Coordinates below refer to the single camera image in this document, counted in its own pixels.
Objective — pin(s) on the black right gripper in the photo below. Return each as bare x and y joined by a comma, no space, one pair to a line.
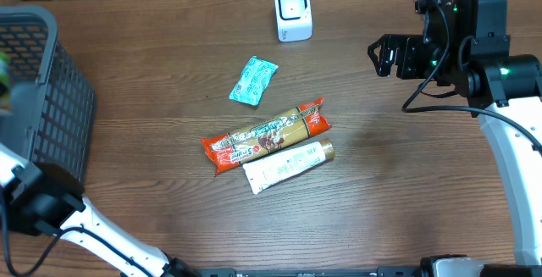
404,48

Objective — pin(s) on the teal tissue packet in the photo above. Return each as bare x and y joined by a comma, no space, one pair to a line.
254,80

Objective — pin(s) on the white cream tube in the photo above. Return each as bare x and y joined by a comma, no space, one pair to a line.
269,171

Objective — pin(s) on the red spaghetti packet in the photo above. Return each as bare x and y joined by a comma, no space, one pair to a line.
233,149

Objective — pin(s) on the green snack carton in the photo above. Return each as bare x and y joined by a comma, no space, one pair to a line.
5,85

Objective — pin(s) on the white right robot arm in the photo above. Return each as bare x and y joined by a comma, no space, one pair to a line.
465,48

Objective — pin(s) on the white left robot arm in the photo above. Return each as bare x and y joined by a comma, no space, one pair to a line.
45,199

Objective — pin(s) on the white barcode scanner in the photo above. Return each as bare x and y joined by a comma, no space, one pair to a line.
294,20

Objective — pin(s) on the grey plastic shopping basket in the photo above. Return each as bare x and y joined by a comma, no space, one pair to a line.
52,104

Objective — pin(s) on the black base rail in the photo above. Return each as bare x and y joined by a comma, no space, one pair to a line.
382,271

